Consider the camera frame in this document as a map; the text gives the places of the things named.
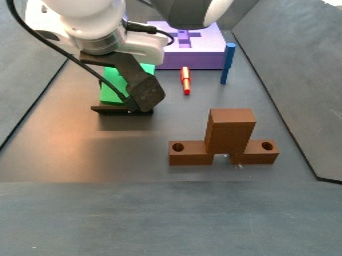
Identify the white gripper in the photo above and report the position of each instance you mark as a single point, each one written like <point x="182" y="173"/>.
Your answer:
<point x="93" y="26"/>

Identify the green U-shaped block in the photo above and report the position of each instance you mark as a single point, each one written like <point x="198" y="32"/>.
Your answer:
<point x="109" y="97"/>

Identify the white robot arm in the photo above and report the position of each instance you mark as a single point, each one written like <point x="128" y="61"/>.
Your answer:
<point x="184" y="14"/>

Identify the purple board with cross slot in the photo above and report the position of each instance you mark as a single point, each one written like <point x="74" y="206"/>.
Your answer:
<point x="197" y="48"/>

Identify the black slotted fixture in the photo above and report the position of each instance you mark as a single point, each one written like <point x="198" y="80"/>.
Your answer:
<point x="118" y="110"/>

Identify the red small peg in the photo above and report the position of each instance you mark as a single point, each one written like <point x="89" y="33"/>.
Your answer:
<point x="186" y="80"/>

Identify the blue cylindrical peg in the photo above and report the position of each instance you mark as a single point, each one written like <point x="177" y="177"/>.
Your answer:
<point x="228" y="62"/>

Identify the brown T-shaped block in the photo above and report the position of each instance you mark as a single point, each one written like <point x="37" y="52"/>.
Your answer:
<point x="229" y="131"/>

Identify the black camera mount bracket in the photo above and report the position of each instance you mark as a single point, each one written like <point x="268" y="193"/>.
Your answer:
<point x="144" y="88"/>

